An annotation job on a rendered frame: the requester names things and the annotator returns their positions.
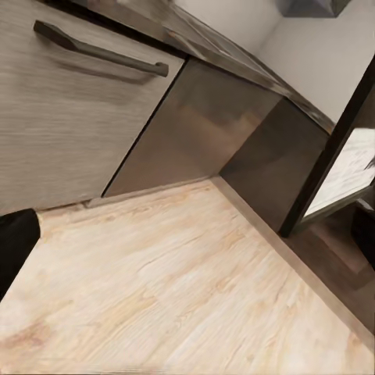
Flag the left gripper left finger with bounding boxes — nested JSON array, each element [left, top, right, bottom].
[[0, 207, 41, 301]]

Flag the poster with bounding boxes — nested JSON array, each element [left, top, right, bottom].
[[278, 56, 375, 239]]

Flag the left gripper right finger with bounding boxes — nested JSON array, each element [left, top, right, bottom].
[[350, 208, 375, 271]]

